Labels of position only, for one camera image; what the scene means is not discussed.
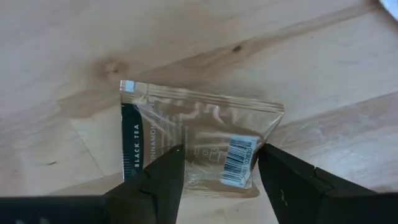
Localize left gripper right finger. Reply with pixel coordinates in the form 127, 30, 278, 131
257, 142, 398, 224

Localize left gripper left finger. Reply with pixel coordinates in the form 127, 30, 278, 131
0, 144, 187, 224

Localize pale beige tea packet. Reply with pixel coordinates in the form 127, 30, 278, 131
119, 80, 285, 199

